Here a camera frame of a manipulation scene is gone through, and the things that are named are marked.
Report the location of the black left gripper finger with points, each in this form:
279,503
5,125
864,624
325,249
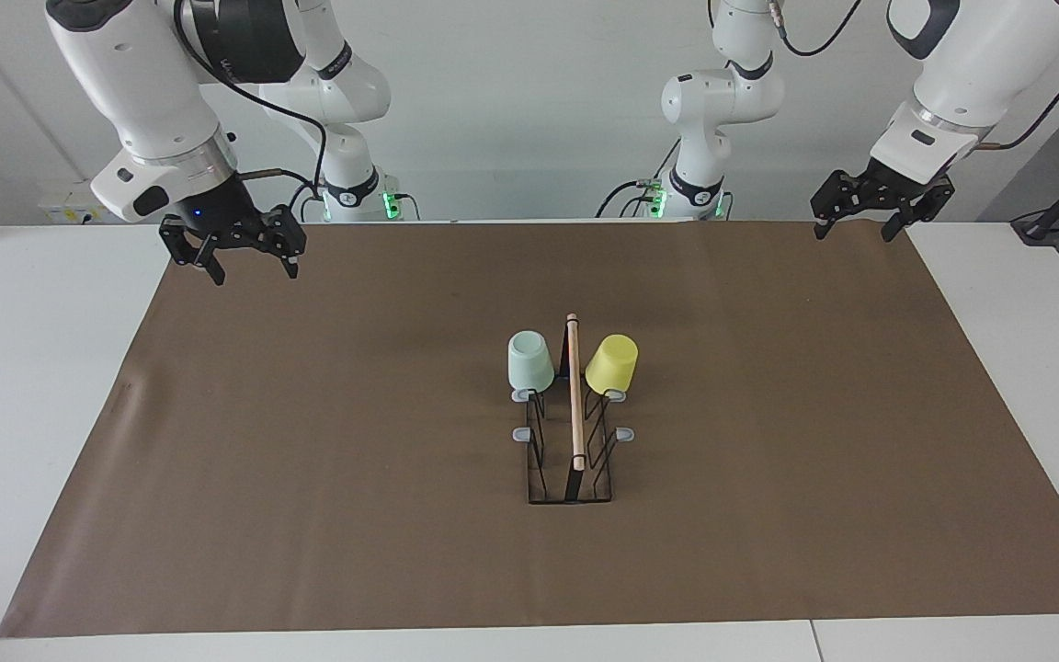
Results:
842,193
925,207

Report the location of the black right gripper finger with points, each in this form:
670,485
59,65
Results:
194,248
284,234

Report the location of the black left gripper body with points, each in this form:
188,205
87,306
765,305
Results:
902,184

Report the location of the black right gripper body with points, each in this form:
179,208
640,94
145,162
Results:
217,216

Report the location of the pale green plastic cup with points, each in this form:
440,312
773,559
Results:
529,366

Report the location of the yellow plastic cup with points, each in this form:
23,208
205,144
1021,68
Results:
612,366

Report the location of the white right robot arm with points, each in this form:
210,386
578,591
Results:
143,83

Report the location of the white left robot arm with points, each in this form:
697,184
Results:
980,74

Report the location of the brown paper table mat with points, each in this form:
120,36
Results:
309,533

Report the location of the white wall socket box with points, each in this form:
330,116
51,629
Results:
65,207

